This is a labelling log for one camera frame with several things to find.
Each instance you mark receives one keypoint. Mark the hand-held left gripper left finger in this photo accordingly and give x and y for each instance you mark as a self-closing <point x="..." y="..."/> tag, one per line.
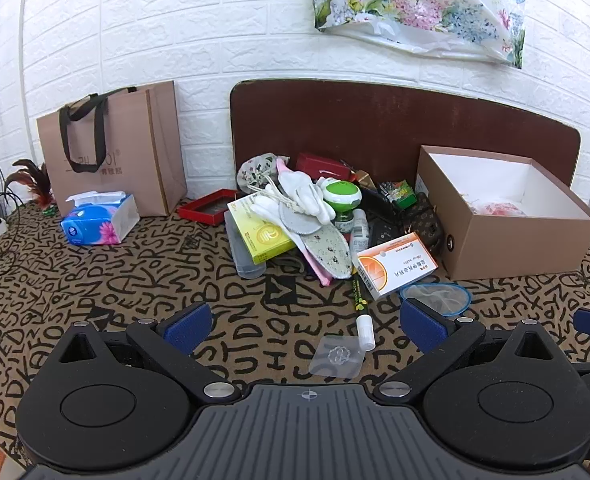
<point x="191" y="326"/>

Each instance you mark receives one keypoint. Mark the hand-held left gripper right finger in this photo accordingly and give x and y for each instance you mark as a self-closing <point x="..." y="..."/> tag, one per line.
<point x="424" y="329"/>

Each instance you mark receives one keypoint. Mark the small blue aquarium net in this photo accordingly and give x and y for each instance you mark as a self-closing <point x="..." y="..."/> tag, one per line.
<point x="437" y="299"/>

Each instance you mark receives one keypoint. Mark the brown cardboard box white inside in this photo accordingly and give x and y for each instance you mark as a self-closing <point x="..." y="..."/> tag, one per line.
<point x="495" y="240"/>

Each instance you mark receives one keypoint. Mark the letter print desktop cloth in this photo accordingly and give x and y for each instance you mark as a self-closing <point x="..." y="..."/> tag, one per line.
<point x="125" y="290"/>

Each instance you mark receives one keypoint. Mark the green pen white cap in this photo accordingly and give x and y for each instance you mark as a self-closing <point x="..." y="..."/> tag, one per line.
<point x="362" y="310"/>

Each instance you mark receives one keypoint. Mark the orange white medicine box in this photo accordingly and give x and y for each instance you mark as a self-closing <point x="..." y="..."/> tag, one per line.
<point x="397" y="267"/>

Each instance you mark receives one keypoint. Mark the clear plastic case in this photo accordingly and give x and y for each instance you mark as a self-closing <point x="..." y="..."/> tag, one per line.
<point x="245" y="262"/>

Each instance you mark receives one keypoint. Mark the black handheld scale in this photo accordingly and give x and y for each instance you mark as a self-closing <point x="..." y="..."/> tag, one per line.
<point x="387" y="235"/>

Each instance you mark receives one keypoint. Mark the brown monogram wallet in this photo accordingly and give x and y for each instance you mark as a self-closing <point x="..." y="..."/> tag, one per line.
<point x="427" y="225"/>

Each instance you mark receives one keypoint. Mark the yellow medicine box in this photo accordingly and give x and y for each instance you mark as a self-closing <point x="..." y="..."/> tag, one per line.
<point x="260" y="235"/>

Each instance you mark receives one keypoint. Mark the small white bottle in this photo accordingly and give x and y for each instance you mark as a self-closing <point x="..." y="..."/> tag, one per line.
<point x="360" y="232"/>

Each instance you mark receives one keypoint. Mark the pink insole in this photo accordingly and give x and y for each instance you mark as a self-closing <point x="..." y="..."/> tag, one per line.
<point x="320" y="276"/>

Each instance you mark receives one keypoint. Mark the red shallow tray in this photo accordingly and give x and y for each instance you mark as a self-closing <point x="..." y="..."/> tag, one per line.
<point x="202" y="207"/>

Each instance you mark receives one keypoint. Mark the floral insole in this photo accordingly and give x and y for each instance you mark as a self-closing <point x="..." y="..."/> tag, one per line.
<point x="330" y="252"/>

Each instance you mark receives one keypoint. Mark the black glasses case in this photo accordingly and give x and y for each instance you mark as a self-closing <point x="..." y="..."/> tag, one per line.
<point x="377" y="205"/>

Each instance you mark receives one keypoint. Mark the green small box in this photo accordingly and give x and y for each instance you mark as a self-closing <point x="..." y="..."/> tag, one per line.
<point x="400" y="194"/>

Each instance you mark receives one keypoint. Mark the blue tissue pack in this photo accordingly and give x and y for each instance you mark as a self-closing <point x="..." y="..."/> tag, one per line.
<point x="97" y="222"/>

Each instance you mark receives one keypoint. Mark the red plastic wrapper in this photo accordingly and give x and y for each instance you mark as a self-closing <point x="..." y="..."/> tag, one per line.
<point x="500" y="208"/>

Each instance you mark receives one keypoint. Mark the grey insole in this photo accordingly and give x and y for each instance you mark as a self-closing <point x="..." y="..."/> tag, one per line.
<point x="300" y="222"/>

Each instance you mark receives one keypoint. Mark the green white mosquito repellent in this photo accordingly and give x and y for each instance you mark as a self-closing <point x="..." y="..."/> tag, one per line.
<point x="342" y="197"/>

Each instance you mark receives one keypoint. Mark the gold small box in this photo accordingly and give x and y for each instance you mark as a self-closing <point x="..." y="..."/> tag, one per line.
<point x="362" y="177"/>

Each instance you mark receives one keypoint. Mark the floral fabric pouch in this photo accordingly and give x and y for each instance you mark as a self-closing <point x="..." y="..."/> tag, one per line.
<point x="257" y="167"/>

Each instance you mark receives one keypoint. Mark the white glove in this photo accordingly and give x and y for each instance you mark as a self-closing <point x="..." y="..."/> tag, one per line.
<point x="305" y="190"/>

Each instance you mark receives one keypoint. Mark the brown paper shopping bag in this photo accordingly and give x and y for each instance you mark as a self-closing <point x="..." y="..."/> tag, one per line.
<point x="125" y="160"/>

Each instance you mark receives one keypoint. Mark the red box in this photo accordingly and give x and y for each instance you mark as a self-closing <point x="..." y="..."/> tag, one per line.
<point x="322" y="165"/>

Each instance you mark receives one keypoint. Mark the dark brown wooden board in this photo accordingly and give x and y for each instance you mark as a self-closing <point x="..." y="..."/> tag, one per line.
<point x="375" y="125"/>

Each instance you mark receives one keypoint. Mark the red brown feather duster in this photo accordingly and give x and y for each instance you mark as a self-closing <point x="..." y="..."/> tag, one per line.
<point x="32" y="180"/>

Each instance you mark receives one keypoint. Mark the floral plastic bag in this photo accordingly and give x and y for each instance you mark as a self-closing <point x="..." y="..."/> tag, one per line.
<point x="420" y="5"/>

